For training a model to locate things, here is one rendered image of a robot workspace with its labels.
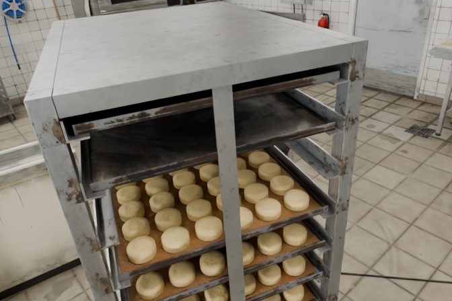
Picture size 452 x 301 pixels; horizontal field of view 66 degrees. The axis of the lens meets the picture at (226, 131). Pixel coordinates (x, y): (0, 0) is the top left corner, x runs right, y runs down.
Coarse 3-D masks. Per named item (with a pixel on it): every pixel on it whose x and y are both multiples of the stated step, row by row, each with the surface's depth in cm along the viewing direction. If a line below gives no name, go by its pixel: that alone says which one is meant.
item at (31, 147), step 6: (24, 144) 233; (30, 144) 233; (36, 144) 235; (6, 150) 227; (12, 150) 228; (18, 150) 230; (24, 150) 232; (30, 150) 234; (36, 150) 236; (0, 156) 226; (6, 156) 228; (12, 156) 229; (18, 156) 231
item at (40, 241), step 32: (32, 160) 226; (0, 192) 205; (32, 192) 215; (0, 224) 212; (32, 224) 222; (64, 224) 234; (0, 256) 218; (32, 256) 230; (64, 256) 242; (0, 288) 226
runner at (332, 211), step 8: (272, 152) 89; (280, 152) 84; (280, 160) 85; (288, 160) 81; (288, 168) 82; (296, 168) 78; (296, 176) 79; (304, 176) 76; (304, 184) 77; (312, 184) 73; (312, 192) 74; (320, 192) 71; (320, 200) 71; (328, 200) 69; (328, 208) 69; (328, 216) 67
